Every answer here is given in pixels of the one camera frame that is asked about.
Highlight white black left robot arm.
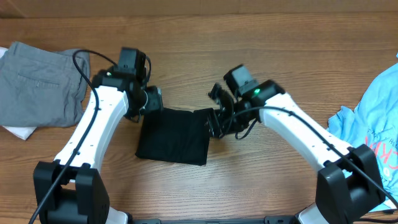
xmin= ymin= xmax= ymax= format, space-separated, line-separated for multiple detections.
xmin=31 ymin=69 xmax=162 ymax=224

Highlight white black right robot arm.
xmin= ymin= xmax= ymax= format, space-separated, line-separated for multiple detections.
xmin=208 ymin=80 xmax=386 ymax=223

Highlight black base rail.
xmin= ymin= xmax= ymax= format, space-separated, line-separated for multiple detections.
xmin=128 ymin=215 xmax=300 ymax=224

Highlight grey folded trousers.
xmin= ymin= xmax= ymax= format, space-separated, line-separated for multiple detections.
xmin=1 ymin=42 xmax=90 ymax=127

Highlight black polo shirt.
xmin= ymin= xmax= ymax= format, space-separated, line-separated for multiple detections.
xmin=136 ymin=108 xmax=213 ymax=166

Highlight light blue printed t-shirt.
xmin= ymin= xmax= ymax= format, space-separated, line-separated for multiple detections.
xmin=328 ymin=64 xmax=397 ymax=199

